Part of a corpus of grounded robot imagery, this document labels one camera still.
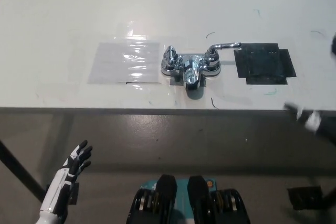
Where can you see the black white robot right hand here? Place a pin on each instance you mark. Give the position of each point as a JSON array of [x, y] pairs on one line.
[[311, 121]]

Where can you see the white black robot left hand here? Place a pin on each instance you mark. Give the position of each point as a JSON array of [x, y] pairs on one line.
[[61, 182]]

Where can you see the chrome faucet body with spout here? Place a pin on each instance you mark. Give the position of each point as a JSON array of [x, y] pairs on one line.
[[190, 73]]

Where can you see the black tape patch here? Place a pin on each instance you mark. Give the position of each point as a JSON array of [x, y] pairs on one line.
[[263, 64]]

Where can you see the clear plastic sheet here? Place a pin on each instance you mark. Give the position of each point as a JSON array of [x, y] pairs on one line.
[[123, 64]]

